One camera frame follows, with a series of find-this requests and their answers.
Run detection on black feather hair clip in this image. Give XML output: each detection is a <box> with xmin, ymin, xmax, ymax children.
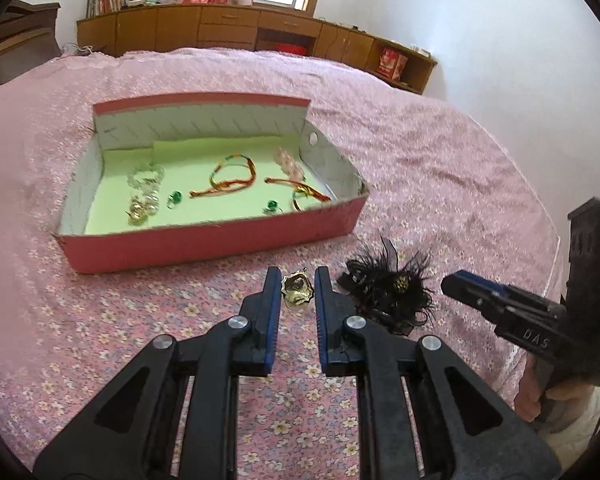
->
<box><xmin>337</xmin><ymin>236</ymin><xmax>434</xmax><ymax>336</ymax></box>

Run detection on red string bracelet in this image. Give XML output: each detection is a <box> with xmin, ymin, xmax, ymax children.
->
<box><xmin>264</xmin><ymin>175</ymin><xmax>333</xmax><ymax>213</ymax></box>

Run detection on pink bead bracelet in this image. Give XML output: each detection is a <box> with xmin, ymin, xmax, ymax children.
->
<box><xmin>274</xmin><ymin>147</ymin><xmax>308</xmax><ymax>181</ymax></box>

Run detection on green jade bead bracelet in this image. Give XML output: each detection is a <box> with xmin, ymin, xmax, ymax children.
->
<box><xmin>125</xmin><ymin>161</ymin><xmax>167</xmax><ymax>216</ymax></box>

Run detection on multicolour braided string bracelet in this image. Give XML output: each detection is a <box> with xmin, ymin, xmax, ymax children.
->
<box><xmin>188</xmin><ymin>153</ymin><xmax>259</xmax><ymax>200</ymax></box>

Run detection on person right hand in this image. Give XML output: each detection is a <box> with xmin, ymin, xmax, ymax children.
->
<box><xmin>514</xmin><ymin>354</ymin><xmax>600</xmax><ymax>432</ymax></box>

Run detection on pink floral bedspread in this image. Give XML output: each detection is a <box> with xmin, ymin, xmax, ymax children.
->
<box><xmin>0</xmin><ymin>49</ymin><xmax>559</xmax><ymax>463</ymax></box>

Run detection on red gift bag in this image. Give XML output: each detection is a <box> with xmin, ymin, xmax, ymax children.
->
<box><xmin>376</xmin><ymin>48</ymin><xmax>408</xmax><ymax>80</ymax></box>

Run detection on red cardboard box green lining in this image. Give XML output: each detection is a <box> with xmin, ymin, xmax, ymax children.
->
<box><xmin>56</xmin><ymin>93</ymin><xmax>369</xmax><ymax>274</ymax></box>

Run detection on red basin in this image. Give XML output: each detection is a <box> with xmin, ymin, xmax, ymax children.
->
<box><xmin>275</xmin><ymin>42</ymin><xmax>308</xmax><ymax>56</ymax></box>

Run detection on long wooden cabinet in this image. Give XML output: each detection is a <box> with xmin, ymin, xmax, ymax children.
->
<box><xmin>76</xmin><ymin>3</ymin><xmax>437</xmax><ymax>94</ymax></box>

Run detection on dark wooden headboard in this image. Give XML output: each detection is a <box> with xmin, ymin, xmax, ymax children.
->
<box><xmin>0</xmin><ymin>0</ymin><xmax>61</xmax><ymax>85</ymax></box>

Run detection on folded clothes on cabinet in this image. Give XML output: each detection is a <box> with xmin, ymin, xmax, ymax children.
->
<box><xmin>125</xmin><ymin>0</ymin><xmax>182</xmax><ymax>8</ymax></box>

